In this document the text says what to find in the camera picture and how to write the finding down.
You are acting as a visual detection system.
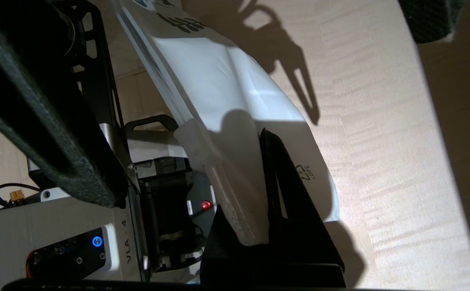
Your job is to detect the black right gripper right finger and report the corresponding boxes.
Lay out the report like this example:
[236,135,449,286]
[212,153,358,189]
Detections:
[259,128,346,284]

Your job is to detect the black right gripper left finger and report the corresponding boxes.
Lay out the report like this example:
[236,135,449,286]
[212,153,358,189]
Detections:
[199,204,272,284]

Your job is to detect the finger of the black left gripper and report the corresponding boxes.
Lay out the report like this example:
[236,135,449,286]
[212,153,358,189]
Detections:
[0,0,130,209]
[398,0,469,44]

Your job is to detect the white blue horse print bag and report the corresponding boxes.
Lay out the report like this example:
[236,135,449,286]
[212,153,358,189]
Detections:
[112,0,340,247]

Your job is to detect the black silver robot base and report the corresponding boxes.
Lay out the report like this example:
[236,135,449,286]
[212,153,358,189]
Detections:
[53,0,219,279]

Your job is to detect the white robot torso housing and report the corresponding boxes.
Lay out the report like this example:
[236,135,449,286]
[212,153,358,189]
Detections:
[0,197,145,283]

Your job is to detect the black cables under torso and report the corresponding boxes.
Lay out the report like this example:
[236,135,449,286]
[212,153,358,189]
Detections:
[0,172,40,214]

